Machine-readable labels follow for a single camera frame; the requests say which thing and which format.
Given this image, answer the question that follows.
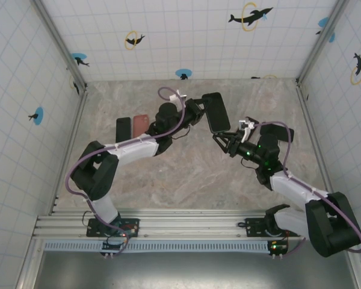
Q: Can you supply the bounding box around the pink phone case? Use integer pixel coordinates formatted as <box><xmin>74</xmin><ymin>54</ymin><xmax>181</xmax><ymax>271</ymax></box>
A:
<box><xmin>133</xmin><ymin>114</ymin><xmax>150</xmax><ymax>138</ymax></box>

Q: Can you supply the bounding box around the dark teal phone case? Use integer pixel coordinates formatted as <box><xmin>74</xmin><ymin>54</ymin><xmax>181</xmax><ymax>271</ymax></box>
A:
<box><xmin>260</xmin><ymin>123</ymin><xmax>295</xmax><ymax>142</ymax></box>

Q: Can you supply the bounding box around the blue smartphone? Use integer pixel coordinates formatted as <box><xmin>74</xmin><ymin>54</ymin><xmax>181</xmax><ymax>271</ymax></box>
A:
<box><xmin>116</xmin><ymin>117</ymin><xmax>132</xmax><ymax>143</ymax></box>

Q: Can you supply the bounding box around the blue circle fish sticker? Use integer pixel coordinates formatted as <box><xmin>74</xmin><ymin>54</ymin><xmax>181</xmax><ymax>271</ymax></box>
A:
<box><xmin>28</xmin><ymin>106</ymin><xmax>45</xmax><ymax>126</ymax></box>
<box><xmin>175</xmin><ymin>68</ymin><xmax>193</xmax><ymax>81</ymax></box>

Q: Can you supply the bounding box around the small black controller board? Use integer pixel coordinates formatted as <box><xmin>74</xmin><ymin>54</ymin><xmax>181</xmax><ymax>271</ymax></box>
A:
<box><xmin>267</xmin><ymin>240</ymin><xmax>288</xmax><ymax>259</ymax></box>
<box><xmin>101</xmin><ymin>240</ymin><xmax>130</xmax><ymax>256</ymax></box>

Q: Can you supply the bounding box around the blue circle shark sticker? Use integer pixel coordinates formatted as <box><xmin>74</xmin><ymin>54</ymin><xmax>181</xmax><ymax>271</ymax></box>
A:
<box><xmin>70</xmin><ymin>52</ymin><xmax>90</xmax><ymax>67</ymax></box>

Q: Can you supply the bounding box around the red circuit board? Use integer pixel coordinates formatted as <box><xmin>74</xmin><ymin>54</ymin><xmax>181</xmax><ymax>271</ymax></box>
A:
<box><xmin>120</xmin><ymin>220</ymin><xmax>139</xmax><ymax>236</ymax></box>

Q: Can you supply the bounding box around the grey metal sheet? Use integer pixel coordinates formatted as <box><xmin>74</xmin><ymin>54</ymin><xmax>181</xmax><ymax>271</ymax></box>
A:
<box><xmin>39</xmin><ymin>251</ymin><xmax>357</xmax><ymax>289</ymax></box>

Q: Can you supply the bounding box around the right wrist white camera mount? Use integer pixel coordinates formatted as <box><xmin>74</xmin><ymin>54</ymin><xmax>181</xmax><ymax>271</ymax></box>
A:
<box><xmin>238</xmin><ymin>119</ymin><xmax>256</xmax><ymax>143</ymax></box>

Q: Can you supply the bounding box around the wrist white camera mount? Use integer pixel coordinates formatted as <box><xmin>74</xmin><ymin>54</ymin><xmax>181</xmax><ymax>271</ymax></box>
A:
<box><xmin>238</xmin><ymin>119</ymin><xmax>256</xmax><ymax>143</ymax></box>
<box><xmin>169</xmin><ymin>89</ymin><xmax>188</xmax><ymax>102</ymax></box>

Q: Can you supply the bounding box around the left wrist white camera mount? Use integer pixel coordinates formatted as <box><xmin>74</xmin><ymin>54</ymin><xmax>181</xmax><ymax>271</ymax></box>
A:
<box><xmin>169</xmin><ymin>89</ymin><xmax>188</xmax><ymax>102</ymax></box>

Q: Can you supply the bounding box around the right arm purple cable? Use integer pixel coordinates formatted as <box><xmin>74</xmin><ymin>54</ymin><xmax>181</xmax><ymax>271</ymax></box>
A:
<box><xmin>252</xmin><ymin>120</ymin><xmax>361</xmax><ymax>258</ymax></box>

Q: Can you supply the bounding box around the aluminium table edge rail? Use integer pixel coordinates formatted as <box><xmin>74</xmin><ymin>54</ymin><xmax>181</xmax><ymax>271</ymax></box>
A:
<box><xmin>49</xmin><ymin>90</ymin><xmax>90</xmax><ymax>215</ymax></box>
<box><xmin>296</xmin><ymin>84</ymin><xmax>335</xmax><ymax>196</ymax></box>

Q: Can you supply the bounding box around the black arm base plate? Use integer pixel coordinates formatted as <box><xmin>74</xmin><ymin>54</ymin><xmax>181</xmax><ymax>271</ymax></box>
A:
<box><xmin>86</xmin><ymin>217</ymin><xmax>140</xmax><ymax>238</ymax></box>
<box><xmin>245</xmin><ymin>217</ymin><xmax>301</xmax><ymax>238</ymax></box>

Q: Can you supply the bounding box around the dolphin yellow ring sticker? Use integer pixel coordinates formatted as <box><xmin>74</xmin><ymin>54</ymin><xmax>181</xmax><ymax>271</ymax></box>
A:
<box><xmin>125</xmin><ymin>30</ymin><xmax>146</xmax><ymax>51</ymax></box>

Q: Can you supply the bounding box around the aluminium rail beam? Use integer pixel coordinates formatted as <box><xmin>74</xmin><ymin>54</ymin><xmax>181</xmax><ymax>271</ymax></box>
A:
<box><xmin>32</xmin><ymin>214</ymin><xmax>310</xmax><ymax>241</ymax></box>

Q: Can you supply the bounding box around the whale yellow ring sticker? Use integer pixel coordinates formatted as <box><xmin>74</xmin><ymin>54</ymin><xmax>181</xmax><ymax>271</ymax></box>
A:
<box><xmin>227</xmin><ymin>2</ymin><xmax>274</xmax><ymax>33</ymax></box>

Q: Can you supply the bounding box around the white slotted cable duct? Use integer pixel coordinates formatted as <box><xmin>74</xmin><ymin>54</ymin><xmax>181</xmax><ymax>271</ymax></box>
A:
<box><xmin>43</xmin><ymin>240</ymin><xmax>273</xmax><ymax>253</ymax></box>

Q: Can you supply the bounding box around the aluminium corner post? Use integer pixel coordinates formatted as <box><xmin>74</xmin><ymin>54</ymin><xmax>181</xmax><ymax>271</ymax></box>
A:
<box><xmin>29</xmin><ymin>0</ymin><xmax>88</xmax><ymax>91</ymax></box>
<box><xmin>296</xmin><ymin>0</ymin><xmax>350</xmax><ymax>85</ymax></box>

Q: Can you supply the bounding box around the spiny fish ring sticker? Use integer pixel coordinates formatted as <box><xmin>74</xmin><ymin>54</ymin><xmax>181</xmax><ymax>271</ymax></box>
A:
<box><xmin>350</xmin><ymin>52</ymin><xmax>361</xmax><ymax>86</ymax></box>

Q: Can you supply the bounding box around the aluminium frame leg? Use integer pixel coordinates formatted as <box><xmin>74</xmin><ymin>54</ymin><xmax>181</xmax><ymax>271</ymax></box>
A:
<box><xmin>16</xmin><ymin>239</ymin><xmax>46</xmax><ymax>289</ymax></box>
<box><xmin>345</xmin><ymin>249</ymin><xmax>361</xmax><ymax>289</ymax></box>

